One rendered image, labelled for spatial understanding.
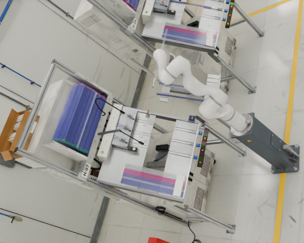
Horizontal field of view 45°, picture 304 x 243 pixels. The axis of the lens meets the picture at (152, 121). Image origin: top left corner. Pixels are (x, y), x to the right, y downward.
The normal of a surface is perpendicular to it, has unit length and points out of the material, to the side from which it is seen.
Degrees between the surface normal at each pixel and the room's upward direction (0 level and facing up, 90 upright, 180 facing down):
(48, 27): 90
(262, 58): 0
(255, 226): 0
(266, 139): 90
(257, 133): 90
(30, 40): 90
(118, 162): 43
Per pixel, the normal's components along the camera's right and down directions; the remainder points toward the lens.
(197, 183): 0.69, -0.13
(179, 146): -0.04, -0.41
